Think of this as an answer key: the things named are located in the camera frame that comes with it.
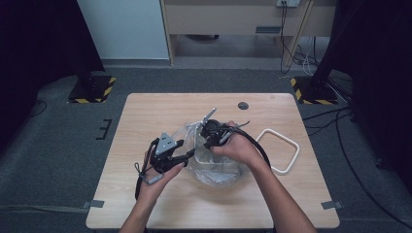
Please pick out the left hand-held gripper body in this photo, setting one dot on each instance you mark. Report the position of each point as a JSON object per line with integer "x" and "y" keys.
{"x": 163, "y": 152}

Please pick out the black curtain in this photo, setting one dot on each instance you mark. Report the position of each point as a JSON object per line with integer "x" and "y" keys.
{"x": 39, "y": 48}
{"x": 382, "y": 64}

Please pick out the grey power strip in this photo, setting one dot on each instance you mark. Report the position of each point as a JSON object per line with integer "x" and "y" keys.
{"x": 288, "y": 3}

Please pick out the grey round table grommet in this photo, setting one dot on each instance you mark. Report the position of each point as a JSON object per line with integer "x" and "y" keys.
{"x": 243, "y": 105}

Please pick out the black striped stand base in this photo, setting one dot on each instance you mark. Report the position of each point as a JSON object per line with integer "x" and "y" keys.
{"x": 92, "y": 90}
{"x": 314, "y": 93}

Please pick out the light wooden desk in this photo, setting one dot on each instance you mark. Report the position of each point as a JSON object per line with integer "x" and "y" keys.
{"x": 226, "y": 16}

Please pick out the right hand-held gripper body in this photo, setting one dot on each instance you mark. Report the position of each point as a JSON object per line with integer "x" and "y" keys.
{"x": 215, "y": 129}

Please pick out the white trash bin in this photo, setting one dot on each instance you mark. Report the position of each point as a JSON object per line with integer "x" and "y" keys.
{"x": 204, "y": 161}

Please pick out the person's right hand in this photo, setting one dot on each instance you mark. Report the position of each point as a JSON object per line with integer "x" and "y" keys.
{"x": 239, "y": 150}

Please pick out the clear plastic trash bag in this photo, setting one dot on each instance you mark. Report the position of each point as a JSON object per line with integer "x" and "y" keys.
{"x": 210, "y": 176}

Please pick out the white cabinet panel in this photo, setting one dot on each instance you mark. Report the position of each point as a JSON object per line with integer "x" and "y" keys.
{"x": 126, "y": 29}

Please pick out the person's left hand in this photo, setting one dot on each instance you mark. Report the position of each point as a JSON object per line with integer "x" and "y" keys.
{"x": 155, "y": 187}

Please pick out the grey tape strip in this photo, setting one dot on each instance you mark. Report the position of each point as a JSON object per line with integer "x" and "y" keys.
{"x": 95, "y": 204}
{"x": 332, "y": 205}

